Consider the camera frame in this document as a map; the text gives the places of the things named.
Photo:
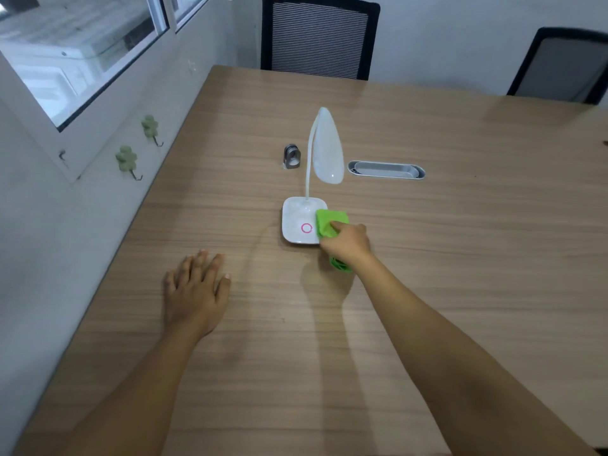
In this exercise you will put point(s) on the person's left thumb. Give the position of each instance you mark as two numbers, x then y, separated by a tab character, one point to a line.
223	289

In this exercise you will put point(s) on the small grey metal clip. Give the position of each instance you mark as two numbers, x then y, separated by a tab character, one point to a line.
291	156

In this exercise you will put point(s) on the small metal wall hook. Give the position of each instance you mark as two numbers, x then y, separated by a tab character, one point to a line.
63	157

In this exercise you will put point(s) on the person's left little finger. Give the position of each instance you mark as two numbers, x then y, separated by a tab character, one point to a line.
169	281

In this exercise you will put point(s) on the black mesh office chair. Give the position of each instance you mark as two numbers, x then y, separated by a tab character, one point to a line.
563	66
316	37

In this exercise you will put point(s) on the white framed window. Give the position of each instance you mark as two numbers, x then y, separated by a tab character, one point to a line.
83	47

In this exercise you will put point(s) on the green cleaning cloth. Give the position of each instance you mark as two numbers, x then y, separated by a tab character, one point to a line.
331	227

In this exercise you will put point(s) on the green clover wall hook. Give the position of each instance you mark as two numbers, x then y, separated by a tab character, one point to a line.
151	129
127	161

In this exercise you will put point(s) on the white desk lamp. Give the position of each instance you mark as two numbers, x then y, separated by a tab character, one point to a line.
313	194

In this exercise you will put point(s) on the person's left middle finger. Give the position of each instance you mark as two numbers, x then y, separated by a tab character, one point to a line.
198	265

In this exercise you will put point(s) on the person's right fingers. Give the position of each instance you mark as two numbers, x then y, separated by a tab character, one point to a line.
344	227

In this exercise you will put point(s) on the person's right hand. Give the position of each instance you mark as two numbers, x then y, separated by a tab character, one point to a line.
349	242

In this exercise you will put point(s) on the person's right forearm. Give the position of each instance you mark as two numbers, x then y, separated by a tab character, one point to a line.
456	365

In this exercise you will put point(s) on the person's left hand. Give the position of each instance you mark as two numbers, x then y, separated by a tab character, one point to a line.
194	296

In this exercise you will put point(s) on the person's left forearm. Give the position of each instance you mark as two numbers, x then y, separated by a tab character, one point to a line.
128	398

